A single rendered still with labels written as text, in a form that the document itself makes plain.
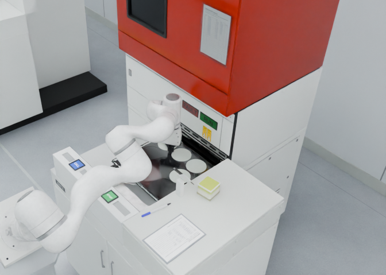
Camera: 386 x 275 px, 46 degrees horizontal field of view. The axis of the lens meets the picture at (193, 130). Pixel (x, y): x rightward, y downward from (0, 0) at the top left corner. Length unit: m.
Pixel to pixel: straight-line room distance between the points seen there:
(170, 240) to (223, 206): 0.29
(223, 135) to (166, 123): 0.48
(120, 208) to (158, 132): 0.41
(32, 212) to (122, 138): 0.41
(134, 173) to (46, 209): 0.34
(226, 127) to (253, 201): 0.37
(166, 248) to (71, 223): 0.39
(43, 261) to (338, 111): 2.43
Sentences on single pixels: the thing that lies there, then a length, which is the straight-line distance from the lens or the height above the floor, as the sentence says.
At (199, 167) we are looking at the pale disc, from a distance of 2.22.
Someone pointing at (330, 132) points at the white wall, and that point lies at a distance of 3.72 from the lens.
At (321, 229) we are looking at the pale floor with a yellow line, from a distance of 3.30.
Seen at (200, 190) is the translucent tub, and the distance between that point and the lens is 1.96.
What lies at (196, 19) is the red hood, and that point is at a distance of 1.94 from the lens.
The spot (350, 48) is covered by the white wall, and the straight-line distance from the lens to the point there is 3.37.
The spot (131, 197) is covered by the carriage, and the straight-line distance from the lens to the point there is 2.10.
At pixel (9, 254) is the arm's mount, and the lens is 2.01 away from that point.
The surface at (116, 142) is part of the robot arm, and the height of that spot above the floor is 1.32.
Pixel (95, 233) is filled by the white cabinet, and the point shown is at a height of 0.69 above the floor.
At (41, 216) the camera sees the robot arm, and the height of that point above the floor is 1.23.
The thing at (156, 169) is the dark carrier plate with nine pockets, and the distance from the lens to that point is 2.20.
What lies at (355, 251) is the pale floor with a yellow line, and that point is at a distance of 3.26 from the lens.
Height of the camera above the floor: 2.40
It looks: 38 degrees down
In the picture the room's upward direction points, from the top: 4 degrees clockwise
